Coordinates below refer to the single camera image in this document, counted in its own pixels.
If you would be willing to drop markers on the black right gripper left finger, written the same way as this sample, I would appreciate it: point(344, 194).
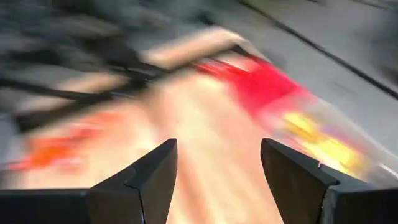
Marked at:
point(124, 202)

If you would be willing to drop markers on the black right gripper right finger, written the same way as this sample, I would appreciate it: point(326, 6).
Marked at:
point(295, 193)

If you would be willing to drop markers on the yellow Sour Patch candy pack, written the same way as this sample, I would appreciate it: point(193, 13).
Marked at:
point(323, 146)

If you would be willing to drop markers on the orange candy wrapper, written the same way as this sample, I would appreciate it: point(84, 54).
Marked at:
point(46, 152)

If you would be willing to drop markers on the pink plastic bin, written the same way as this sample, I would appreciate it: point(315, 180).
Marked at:
point(264, 87)

